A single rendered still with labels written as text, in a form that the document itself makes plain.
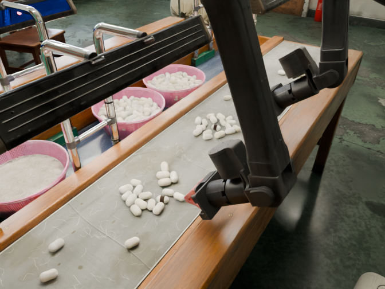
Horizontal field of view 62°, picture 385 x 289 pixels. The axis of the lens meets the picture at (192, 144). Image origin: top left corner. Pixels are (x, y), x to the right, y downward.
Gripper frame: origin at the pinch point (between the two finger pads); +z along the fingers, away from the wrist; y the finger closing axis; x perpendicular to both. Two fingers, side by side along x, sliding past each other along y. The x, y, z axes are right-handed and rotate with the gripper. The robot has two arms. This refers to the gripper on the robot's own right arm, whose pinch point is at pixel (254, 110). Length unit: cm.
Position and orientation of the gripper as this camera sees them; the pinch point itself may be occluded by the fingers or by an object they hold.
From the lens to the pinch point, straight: 98.3
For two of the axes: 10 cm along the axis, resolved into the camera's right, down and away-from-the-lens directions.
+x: 5.3, 8.3, 1.5
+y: -5.6, 4.8, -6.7
